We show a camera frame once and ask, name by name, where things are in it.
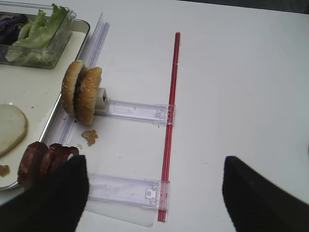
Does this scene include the right red strip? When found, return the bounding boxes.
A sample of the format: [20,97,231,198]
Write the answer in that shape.
[158,32,181,222]

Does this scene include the white pusher block at bun tops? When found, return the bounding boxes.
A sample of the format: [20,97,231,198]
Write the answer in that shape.
[95,88,109,112]

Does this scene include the clear rail behind bun tops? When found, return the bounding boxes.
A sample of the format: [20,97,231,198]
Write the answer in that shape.
[95,100,175,125]

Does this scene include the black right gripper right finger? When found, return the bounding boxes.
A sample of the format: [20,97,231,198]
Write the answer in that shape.
[222,156,309,232]

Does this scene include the sesame bun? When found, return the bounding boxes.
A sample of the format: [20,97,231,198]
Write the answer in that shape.
[75,67,102,126]
[61,60,87,115]

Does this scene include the purple cabbage leaves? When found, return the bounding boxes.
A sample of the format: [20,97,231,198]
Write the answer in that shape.
[0,14,28,45]

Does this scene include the clear plastic salad box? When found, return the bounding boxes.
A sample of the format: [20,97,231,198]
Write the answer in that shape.
[0,4,77,70]

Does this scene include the inner sesame bun top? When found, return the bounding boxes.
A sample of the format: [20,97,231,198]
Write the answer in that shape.
[61,60,87,115]

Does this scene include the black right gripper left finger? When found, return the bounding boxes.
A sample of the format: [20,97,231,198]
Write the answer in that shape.
[0,155,89,232]

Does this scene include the bun bottom half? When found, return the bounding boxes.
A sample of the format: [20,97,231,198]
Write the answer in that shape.
[0,104,28,157]

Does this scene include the outer sesame bun top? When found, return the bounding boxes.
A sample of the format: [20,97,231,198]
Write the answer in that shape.
[75,67,102,126]

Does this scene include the silver metal tray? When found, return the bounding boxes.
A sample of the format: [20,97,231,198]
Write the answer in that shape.
[0,19,90,191]

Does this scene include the food crumb on table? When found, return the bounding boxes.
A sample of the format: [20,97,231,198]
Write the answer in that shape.
[81,130,98,146]

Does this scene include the green lettuce leaves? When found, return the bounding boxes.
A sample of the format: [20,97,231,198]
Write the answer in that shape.
[6,3,68,65]

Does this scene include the clear rail behind patties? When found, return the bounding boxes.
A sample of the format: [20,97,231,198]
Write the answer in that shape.
[88,174,169,210]

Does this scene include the food crumb on tray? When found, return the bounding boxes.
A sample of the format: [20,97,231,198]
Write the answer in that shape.
[0,165,10,177]

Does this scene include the outer brown meat patty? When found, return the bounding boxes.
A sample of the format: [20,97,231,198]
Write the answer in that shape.
[38,144,79,180]

